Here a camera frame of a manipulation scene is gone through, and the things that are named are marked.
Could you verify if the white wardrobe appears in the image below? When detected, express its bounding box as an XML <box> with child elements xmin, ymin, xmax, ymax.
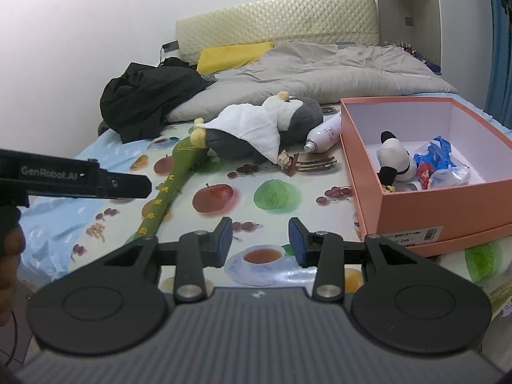
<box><xmin>374</xmin><ymin>0</ymin><xmax>497</xmax><ymax>76</ymax></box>

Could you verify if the blue curtain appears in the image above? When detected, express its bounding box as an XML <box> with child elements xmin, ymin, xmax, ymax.
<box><xmin>484</xmin><ymin>0</ymin><xmax>512</xmax><ymax>129</ymax></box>

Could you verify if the person's left hand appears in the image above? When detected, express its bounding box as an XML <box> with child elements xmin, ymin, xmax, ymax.
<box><xmin>0</xmin><ymin>223</ymin><xmax>27</xmax><ymax>327</ymax></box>

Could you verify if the green long plush toy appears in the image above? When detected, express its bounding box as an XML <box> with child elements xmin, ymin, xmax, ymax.
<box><xmin>124</xmin><ymin>136</ymin><xmax>206</xmax><ymax>246</ymax></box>

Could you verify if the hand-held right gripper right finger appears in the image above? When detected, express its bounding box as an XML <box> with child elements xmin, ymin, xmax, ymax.
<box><xmin>287</xmin><ymin>217</ymin><xmax>417</xmax><ymax>304</ymax></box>

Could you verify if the white plastic bag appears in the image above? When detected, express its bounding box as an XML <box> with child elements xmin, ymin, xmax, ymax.
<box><xmin>428</xmin><ymin>166</ymin><xmax>473</xmax><ymax>189</ymax></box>

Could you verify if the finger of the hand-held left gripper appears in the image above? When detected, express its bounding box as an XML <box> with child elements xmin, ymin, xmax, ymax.
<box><xmin>98</xmin><ymin>160</ymin><xmax>153</xmax><ymax>201</ymax></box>

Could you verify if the cream quilted headboard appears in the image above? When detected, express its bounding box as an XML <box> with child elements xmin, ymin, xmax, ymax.
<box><xmin>175</xmin><ymin>0</ymin><xmax>380</xmax><ymax>64</ymax></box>

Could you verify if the grey penguin plush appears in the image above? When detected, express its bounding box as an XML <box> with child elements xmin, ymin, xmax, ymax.
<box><xmin>191</xmin><ymin>91</ymin><xmax>324</xmax><ymax>164</ymax></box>

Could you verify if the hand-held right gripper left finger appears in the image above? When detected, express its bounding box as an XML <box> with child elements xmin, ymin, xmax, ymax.
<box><xmin>103</xmin><ymin>217</ymin><xmax>234</xmax><ymax>304</ymax></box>

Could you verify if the black wall charger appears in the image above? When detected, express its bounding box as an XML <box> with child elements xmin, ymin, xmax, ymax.
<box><xmin>159</xmin><ymin>41</ymin><xmax>180</xmax><ymax>67</ymax></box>

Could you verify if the white spray bottle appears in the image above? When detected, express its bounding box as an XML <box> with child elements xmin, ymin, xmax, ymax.
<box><xmin>304</xmin><ymin>113</ymin><xmax>343</xmax><ymax>153</ymax></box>

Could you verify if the fruit printed bedsheet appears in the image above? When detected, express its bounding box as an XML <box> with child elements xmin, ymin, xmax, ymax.
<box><xmin>18</xmin><ymin>88</ymin><xmax>512</xmax><ymax>329</ymax></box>

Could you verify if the group of small bottles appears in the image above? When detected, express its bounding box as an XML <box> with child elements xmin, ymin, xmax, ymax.
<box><xmin>394</xmin><ymin>41</ymin><xmax>443</xmax><ymax>76</ymax></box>

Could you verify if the white towel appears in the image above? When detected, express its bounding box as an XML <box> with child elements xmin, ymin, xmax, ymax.
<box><xmin>202</xmin><ymin>104</ymin><xmax>281</xmax><ymax>164</ymax></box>

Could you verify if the panda plush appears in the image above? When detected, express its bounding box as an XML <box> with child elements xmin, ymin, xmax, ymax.
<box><xmin>376</xmin><ymin>130</ymin><xmax>417</xmax><ymax>193</ymax></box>

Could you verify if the grey duvet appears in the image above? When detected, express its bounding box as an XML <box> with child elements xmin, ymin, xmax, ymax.
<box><xmin>166</xmin><ymin>41</ymin><xmax>459</xmax><ymax>123</ymax></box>

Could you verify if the small brown doll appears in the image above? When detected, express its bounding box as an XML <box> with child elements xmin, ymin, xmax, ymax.
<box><xmin>277</xmin><ymin>150</ymin><xmax>299</xmax><ymax>177</ymax></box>

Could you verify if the yellow pillow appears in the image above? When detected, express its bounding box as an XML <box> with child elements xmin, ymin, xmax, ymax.
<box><xmin>196</xmin><ymin>41</ymin><xmax>275</xmax><ymax>76</ymax></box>

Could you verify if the black clothing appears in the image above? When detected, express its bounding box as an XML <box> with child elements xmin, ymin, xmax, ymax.
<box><xmin>99</xmin><ymin>57</ymin><xmax>217</xmax><ymax>145</ymax></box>

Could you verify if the pink cardboard box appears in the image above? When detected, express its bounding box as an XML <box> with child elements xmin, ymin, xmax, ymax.
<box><xmin>339</xmin><ymin>96</ymin><xmax>512</xmax><ymax>257</ymax></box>

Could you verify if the blue red plastic packet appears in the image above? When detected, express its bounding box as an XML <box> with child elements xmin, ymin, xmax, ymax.
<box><xmin>413</xmin><ymin>136</ymin><xmax>457</xmax><ymax>189</ymax></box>

